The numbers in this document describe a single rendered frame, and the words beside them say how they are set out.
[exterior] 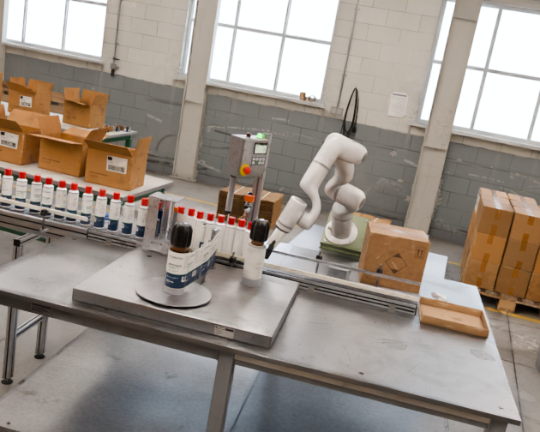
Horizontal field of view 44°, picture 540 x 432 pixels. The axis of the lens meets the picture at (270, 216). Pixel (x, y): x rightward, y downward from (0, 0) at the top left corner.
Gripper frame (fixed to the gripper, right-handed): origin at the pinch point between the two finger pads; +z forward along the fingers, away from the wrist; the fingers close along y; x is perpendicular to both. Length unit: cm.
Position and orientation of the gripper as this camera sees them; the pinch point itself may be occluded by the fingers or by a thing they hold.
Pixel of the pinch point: (267, 254)
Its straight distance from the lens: 322.1
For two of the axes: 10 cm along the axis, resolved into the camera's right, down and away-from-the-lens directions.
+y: -2.0, 2.1, -9.6
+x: 8.5, 5.2, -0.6
